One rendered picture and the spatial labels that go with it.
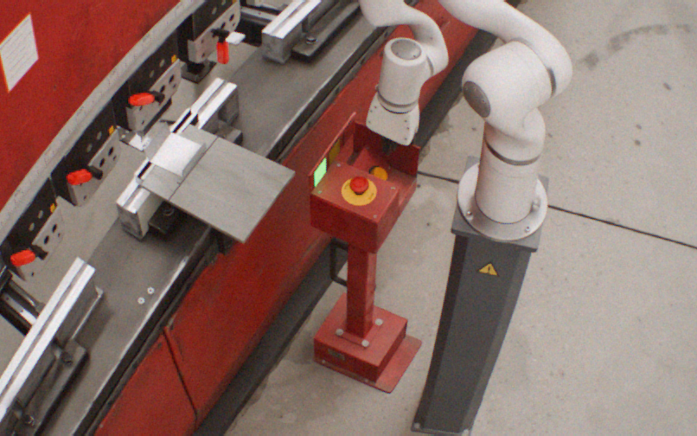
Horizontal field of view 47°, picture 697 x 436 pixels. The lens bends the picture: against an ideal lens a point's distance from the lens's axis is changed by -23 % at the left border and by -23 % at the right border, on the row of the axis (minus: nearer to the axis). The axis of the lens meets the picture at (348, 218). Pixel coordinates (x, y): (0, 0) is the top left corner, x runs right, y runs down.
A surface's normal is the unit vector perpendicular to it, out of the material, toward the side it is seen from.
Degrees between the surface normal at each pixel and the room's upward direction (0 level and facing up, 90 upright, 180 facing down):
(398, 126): 90
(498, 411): 0
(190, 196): 0
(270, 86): 0
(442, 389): 90
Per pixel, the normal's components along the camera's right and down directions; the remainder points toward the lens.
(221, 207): 0.01, -0.58
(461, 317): -0.26, 0.78
